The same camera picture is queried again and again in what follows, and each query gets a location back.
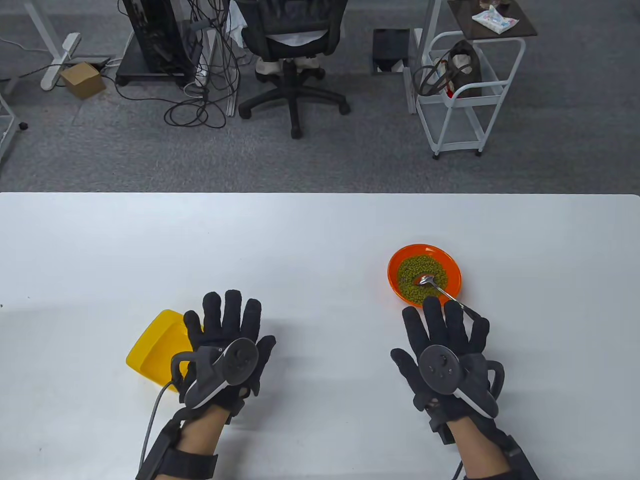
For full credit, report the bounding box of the white tissue packet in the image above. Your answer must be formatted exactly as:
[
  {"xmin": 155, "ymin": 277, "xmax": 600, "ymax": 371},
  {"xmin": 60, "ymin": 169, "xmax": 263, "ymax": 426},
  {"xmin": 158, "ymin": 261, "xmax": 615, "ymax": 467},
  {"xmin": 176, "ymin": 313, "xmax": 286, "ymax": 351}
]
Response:
[{"xmin": 472, "ymin": 5, "xmax": 519, "ymax": 35}]

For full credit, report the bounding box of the person's right forearm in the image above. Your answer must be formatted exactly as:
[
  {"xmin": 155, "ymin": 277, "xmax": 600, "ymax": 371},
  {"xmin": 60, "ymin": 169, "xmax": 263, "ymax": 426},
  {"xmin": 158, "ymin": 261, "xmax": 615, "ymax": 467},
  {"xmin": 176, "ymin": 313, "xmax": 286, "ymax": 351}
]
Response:
[{"xmin": 445, "ymin": 417, "xmax": 516, "ymax": 480}]

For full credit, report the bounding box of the pile of green mung beans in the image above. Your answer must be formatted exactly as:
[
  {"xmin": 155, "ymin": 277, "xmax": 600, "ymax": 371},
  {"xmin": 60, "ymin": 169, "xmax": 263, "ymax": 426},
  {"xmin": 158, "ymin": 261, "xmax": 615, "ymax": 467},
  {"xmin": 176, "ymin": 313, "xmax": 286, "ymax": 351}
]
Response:
[{"xmin": 397, "ymin": 254, "xmax": 449, "ymax": 304}]

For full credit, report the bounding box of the black wheeled platform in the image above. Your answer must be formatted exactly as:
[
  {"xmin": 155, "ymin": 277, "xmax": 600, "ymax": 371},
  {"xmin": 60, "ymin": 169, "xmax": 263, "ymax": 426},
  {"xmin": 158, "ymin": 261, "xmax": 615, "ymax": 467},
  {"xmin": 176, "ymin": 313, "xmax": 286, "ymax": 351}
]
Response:
[{"xmin": 115, "ymin": 32, "xmax": 196, "ymax": 87}]

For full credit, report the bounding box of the tangle of black cables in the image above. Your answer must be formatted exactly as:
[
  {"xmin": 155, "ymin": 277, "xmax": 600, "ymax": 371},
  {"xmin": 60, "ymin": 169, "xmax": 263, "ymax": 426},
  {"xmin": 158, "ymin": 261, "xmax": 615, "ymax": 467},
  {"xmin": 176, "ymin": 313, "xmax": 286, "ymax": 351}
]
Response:
[{"xmin": 114, "ymin": 0, "xmax": 251, "ymax": 130}]

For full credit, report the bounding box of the person's left hand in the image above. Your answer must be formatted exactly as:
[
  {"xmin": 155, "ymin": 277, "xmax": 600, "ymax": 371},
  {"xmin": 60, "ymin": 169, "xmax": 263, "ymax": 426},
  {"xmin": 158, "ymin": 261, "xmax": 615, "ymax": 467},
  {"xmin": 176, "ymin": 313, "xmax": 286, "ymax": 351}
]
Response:
[{"xmin": 179, "ymin": 289, "xmax": 277, "ymax": 426}]

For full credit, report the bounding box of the black wrist strap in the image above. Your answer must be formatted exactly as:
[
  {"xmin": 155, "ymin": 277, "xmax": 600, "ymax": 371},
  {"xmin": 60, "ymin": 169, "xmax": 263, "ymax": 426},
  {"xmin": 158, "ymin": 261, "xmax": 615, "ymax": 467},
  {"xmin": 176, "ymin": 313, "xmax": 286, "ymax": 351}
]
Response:
[
  {"xmin": 462, "ymin": 435, "xmax": 541, "ymax": 480},
  {"xmin": 137, "ymin": 419, "xmax": 219, "ymax": 480}
]

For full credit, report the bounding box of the black mesh office chair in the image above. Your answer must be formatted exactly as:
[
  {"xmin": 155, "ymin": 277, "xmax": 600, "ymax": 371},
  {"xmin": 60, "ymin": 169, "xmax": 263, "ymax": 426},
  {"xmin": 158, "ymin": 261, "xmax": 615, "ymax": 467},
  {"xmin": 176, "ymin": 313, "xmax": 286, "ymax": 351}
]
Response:
[{"xmin": 235, "ymin": 0, "xmax": 351, "ymax": 140}]

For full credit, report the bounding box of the black computer tower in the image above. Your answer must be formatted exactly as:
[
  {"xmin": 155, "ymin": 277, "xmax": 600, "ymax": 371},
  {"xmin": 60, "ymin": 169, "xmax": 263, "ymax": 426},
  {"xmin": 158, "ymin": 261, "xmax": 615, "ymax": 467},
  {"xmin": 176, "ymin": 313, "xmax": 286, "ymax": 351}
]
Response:
[{"xmin": 122, "ymin": 0, "xmax": 188, "ymax": 76}]

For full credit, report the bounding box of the stainless steel spoon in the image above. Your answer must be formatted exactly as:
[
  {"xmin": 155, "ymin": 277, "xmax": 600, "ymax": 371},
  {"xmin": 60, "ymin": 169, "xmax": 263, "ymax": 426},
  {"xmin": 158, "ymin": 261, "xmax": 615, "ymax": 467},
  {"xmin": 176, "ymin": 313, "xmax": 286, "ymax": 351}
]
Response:
[{"xmin": 419, "ymin": 274, "xmax": 481, "ymax": 318}]

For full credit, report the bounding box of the small cardboard box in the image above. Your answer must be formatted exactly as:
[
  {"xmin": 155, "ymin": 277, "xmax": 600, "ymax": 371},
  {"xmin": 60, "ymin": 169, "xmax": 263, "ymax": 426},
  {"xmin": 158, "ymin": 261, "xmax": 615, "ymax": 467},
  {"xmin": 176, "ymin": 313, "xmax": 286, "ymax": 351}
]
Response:
[{"xmin": 60, "ymin": 62, "xmax": 107, "ymax": 100}]

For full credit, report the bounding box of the white desk foot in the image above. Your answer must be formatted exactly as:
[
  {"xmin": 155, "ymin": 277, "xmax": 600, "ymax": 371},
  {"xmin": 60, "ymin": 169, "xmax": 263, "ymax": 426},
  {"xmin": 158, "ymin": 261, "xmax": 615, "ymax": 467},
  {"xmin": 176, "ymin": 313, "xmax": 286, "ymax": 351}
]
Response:
[{"xmin": 24, "ymin": 0, "xmax": 82, "ymax": 92}]

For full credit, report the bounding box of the white rolling cart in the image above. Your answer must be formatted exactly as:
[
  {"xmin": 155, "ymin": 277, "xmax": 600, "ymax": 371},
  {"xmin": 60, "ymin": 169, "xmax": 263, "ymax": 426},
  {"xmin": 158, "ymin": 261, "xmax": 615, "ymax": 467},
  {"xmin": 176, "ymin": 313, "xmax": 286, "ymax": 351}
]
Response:
[{"xmin": 415, "ymin": 31, "xmax": 527, "ymax": 160}]

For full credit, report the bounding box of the black handheld controller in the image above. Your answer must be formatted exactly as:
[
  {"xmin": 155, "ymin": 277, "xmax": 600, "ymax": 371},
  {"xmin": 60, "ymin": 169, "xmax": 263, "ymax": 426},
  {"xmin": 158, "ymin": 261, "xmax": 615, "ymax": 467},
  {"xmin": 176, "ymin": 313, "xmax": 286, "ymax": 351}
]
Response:
[
  {"xmin": 418, "ymin": 345, "xmax": 506, "ymax": 420},
  {"xmin": 171, "ymin": 338, "xmax": 259, "ymax": 407}
]

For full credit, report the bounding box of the person's right hand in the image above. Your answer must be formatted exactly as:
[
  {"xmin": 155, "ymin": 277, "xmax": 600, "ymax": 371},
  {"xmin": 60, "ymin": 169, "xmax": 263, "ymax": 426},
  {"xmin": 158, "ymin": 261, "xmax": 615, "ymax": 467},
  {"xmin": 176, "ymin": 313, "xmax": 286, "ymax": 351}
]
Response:
[{"xmin": 390, "ymin": 296, "xmax": 501, "ymax": 445}]

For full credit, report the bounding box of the yellow plastic food container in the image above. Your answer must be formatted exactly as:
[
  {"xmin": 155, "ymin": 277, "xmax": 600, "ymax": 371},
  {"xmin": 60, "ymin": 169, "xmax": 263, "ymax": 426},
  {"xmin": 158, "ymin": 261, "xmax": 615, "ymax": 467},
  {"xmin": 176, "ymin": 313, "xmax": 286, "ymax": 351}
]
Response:
[{"xmin": 125, "ymin": 309, "xmax": 203, "ymax": 393}]

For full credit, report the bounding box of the white wire rack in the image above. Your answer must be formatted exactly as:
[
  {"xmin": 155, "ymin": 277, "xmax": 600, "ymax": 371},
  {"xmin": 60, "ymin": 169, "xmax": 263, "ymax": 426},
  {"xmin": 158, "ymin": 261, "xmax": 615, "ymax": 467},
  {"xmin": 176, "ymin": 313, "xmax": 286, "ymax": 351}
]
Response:
[{"xmin": 0, "ymin": 92, "xmax": 28, "ymax": 168}]

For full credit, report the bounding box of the person's left forearm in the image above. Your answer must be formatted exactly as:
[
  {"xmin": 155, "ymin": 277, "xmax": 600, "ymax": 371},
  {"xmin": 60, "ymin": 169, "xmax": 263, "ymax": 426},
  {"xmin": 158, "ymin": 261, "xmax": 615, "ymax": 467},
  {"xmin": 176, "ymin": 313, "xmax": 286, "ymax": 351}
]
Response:
[{"xmin": 172, "ymin": 404, "xmax": 236, "ymax": 480}]

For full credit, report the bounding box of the grey glove cable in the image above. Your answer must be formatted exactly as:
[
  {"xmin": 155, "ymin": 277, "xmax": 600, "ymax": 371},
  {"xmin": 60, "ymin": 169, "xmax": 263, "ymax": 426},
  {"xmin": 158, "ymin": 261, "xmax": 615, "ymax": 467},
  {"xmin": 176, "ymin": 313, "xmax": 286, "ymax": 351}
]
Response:
[{"xmin": 141, "ymin": 381, "xmax": 177, "ymax": 463}]

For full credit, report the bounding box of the dark brown board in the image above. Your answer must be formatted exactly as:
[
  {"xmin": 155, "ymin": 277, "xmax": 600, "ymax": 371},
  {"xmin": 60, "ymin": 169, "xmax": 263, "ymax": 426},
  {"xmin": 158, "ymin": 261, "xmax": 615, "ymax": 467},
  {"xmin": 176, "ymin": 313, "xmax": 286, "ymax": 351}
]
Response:
[{"xmin": 446, "ymin": 0, "xmax": 538, "ymax": 40}]

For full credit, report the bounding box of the brown tote bag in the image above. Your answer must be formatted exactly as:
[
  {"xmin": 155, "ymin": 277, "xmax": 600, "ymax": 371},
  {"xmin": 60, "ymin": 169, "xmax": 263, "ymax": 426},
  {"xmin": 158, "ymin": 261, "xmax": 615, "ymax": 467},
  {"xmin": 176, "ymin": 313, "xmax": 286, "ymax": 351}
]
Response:
[{"xmin": 412, "ymin": 40, "xmax": 483, "ymax": 98}]

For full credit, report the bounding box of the orange plastic bowl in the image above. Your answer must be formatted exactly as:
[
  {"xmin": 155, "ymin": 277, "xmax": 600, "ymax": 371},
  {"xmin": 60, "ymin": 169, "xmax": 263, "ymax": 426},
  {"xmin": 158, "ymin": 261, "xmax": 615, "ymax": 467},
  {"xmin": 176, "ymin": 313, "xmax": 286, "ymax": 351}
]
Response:
[{"xmin": 387, "ymin": 243, "xmax": 462, "ymax": 307}]

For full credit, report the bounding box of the white desk leg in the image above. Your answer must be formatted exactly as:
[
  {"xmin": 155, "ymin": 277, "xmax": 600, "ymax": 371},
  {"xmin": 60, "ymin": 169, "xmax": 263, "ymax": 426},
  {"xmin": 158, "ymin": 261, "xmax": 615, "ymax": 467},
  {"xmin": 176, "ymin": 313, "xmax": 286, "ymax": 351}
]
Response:
[
  {"xmin": 207, "ymin": 25, "xmax": 237, "ymax": 117},
  {"xmin": 404, "ymin": 0, "xmax": 443, "ymax": 115}
]

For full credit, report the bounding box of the black floor box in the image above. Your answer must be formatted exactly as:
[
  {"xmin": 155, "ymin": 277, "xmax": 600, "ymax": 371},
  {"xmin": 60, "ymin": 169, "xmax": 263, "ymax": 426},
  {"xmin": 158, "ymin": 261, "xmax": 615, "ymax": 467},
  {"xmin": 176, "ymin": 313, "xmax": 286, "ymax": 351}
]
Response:
[{"xmin": 372, "ymin": 28, "xmax": 412, "ymax": 76}]

